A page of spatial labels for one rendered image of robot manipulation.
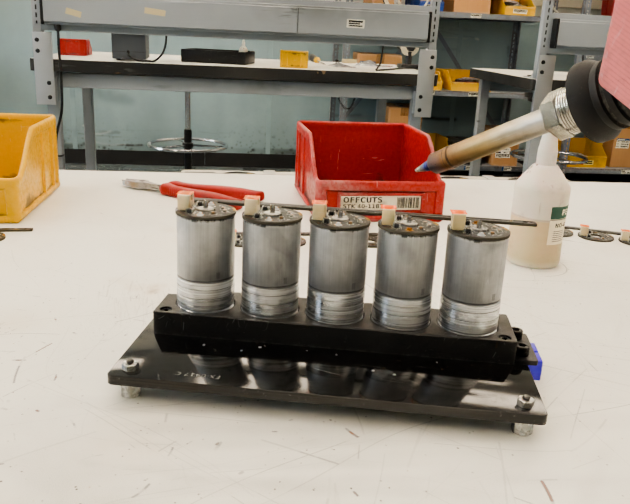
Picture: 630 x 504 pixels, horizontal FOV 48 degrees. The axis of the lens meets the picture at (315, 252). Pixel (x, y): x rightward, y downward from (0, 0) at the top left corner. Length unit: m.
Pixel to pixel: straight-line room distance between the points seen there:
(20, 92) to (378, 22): 2.81
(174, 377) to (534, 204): 0.26
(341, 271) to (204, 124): 4.38
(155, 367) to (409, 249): 0.11
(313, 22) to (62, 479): 2.33
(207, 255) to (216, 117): 4.36
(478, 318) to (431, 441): 0.06
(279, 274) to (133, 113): 4.41
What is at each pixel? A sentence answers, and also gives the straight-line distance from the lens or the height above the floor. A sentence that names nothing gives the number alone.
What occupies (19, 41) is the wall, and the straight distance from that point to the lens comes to 4.78.
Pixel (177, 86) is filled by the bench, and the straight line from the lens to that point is 2.57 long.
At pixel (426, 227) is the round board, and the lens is 0.29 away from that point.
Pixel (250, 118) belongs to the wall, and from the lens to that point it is 4.65.
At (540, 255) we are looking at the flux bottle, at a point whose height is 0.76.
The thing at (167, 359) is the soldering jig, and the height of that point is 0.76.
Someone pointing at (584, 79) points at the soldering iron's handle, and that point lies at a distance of 0.22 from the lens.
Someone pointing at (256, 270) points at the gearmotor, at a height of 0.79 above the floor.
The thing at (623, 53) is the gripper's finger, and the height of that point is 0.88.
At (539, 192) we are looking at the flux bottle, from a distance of 0.45.
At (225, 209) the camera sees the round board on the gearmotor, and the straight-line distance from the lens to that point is 0.29.
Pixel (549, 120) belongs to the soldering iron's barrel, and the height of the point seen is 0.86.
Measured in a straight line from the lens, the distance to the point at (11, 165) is 0.64.
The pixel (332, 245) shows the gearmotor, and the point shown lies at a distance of 0.28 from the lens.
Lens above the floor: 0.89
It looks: 18 degrees down
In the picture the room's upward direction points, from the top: 3 degrees clockwise
